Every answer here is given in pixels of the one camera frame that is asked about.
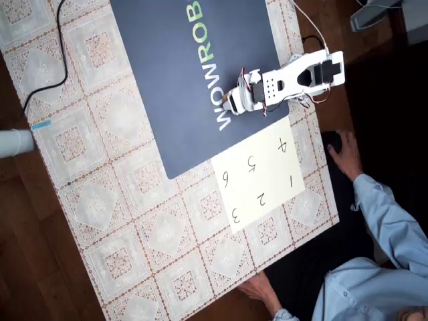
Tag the dark blue WOWROBO mat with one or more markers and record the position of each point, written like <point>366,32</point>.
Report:
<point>167,83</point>

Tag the black computer mouse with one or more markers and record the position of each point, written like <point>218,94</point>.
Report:
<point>332,140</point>

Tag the person's left hand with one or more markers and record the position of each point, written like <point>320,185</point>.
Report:
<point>262,289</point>

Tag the person's right hand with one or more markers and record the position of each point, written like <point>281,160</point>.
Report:
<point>349,157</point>

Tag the white paper with handwritten numbers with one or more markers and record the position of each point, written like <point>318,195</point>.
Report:
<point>267,174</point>

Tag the left forearm in blue sleeve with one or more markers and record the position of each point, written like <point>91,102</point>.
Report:
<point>284,316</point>

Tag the person in light blue shirt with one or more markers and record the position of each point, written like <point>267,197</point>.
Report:
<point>368,291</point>

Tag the white cylindrical tube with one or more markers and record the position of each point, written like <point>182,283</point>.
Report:
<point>15,142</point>

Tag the right forearm in blue sleeve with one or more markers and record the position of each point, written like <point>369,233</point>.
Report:
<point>384,214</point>

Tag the pale grey box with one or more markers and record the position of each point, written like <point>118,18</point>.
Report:
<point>416,23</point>

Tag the white lace tablecloth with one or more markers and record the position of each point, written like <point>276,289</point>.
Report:
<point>100,200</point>

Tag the blue tape strip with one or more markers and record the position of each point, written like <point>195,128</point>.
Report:
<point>41,125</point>

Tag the grey angled stand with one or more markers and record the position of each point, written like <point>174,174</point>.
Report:
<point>368,16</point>

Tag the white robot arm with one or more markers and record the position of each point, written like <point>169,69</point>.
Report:
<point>301,70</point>

